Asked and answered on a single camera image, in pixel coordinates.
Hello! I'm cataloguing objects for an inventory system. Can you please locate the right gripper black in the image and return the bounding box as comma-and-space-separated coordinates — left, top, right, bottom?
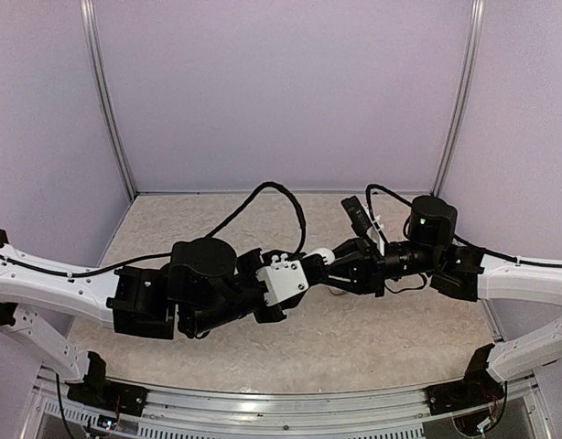
316, 236, 441, 298

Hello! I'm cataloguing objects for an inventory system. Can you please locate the white earbud charging case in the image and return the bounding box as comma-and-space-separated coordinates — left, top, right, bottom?
308, 247, 336, 265

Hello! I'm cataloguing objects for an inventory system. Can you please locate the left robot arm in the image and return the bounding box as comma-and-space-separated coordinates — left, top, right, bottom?
0, 229, 335, 407

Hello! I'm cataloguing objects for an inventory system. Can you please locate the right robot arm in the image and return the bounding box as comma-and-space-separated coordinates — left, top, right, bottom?
327, 196, 562, 406

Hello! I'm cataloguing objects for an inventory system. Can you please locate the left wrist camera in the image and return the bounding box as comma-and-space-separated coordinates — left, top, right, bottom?
255, 253, 330, 307

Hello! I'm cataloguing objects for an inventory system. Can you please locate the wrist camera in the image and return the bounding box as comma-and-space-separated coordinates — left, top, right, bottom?
255, 253, 330, 307
340, 196, 386, 256

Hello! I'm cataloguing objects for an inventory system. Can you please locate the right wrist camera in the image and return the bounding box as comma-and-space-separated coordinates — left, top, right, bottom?
340, 196, 386, 256

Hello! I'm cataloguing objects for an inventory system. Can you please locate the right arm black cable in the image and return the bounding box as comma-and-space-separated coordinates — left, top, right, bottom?
365, 183, 562, 296

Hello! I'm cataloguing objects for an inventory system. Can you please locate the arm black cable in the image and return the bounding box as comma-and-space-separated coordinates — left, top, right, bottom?
365, 183, 562, 296
0, 181, 308, 280

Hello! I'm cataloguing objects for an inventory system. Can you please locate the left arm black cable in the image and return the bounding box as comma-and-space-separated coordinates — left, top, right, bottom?
0, 181, 308, 280

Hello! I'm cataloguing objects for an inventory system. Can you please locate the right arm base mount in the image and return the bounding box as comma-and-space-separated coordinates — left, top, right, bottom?
425, 344, 506, 415

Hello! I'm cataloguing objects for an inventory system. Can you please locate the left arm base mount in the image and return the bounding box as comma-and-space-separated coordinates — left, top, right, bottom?
68, 351, 148, 417

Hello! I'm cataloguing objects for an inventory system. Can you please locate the curved aluminium front rail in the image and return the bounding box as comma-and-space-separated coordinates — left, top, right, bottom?
18, 368, 555, 438

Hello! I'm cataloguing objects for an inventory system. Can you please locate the right aluminium corner post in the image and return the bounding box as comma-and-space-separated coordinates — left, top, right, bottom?
431, 0, 485, 196

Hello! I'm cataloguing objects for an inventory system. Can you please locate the aluminium corner post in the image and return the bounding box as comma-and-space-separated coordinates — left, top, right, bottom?
431, 0, 485, 196
80, 0, 138, 203

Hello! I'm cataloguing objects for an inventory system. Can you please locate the left aluminium corner post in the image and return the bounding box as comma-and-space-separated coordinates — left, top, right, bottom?
80, 0, 138, 203

